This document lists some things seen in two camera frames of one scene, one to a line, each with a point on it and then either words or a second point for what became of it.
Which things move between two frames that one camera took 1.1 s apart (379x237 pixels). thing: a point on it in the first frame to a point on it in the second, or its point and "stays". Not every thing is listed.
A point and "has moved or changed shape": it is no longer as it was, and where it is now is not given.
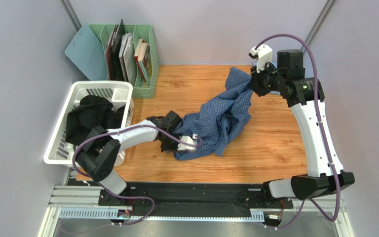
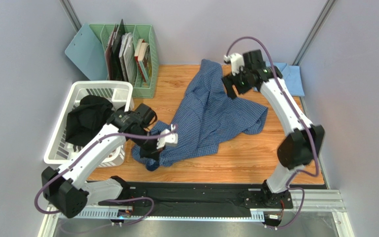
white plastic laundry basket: (119, 93) stays
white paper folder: (127, 58) stays
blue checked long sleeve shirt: (218, 120) has moved or changed shape
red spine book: (137, 42) stays
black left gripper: (174, 147) to (152, 153)
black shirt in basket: (93, 110) stays
